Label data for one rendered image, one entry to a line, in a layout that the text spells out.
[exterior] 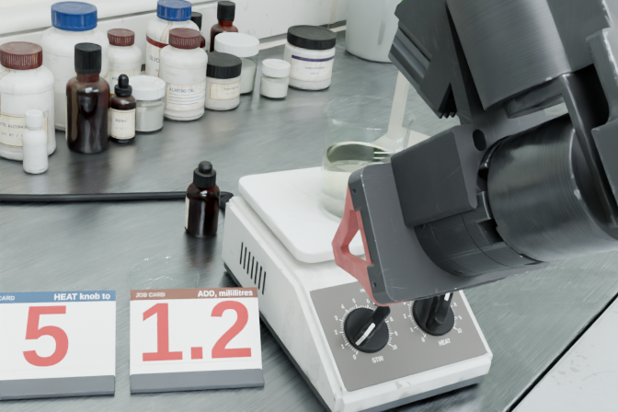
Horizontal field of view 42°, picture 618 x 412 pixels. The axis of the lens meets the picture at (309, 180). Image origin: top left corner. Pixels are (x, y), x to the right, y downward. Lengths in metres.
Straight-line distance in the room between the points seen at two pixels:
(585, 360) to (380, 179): 0.33
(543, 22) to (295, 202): 0.33
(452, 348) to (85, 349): 0.25
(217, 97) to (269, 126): 0.07
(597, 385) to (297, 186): 0.27
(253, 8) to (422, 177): 0.84
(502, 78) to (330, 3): 1.02
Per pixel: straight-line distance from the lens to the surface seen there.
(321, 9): 1.31
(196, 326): 0.57
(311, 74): 1.07
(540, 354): 0.66
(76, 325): 0.57
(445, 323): 0.58
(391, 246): 0.37
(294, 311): 0.55
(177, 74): 0.92
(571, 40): 0.31
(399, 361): 0.55
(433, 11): 0.37
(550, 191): 0.31
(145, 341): 0.57
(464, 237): 0.35
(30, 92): 0.81
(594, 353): 0.68
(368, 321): 0.53
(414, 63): 0.39
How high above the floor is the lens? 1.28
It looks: 27 degrees down
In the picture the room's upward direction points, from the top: 8 degrees clockwise
